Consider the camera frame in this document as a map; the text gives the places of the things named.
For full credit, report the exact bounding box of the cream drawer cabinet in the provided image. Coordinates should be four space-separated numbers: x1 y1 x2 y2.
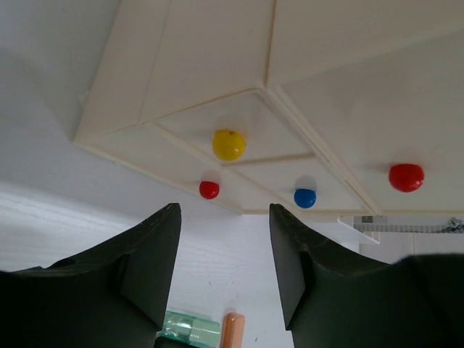
76 1 463 215

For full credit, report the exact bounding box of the white mesh file organizer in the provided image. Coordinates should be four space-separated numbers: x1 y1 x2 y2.
341 215 463 263

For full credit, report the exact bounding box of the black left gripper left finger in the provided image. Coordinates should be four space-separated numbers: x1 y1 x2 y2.
45 203 181 330

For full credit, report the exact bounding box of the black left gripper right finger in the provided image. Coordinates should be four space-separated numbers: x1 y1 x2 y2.
269 204 390 332

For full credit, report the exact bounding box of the orange highlighter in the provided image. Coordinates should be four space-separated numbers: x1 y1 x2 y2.
220 312 246 348

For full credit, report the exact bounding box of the small drawer yellow knob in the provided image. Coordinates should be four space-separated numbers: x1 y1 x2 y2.
154 88 315 167

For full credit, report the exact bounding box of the mint green highlighter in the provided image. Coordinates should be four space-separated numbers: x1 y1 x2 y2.
157 310 221 347

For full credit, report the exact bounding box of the drawer blue knob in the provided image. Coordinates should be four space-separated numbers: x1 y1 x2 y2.
220 154 370 215

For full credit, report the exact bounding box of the bottom drawer red knob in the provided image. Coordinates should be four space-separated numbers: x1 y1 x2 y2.
74 123 254 215

